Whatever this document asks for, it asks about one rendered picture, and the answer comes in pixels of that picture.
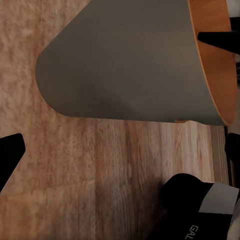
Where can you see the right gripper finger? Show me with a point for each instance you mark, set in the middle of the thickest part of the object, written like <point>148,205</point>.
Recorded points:
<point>224,40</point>
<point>235,24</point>

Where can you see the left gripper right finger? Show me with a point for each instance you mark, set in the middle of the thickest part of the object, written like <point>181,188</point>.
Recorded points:
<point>232,148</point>

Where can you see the wood fireplace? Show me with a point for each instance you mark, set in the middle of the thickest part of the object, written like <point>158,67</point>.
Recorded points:
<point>225,171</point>

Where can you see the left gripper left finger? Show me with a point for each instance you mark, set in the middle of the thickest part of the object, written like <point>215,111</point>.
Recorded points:
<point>12,148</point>

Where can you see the trash can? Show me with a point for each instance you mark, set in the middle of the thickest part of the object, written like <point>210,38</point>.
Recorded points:
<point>141,60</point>

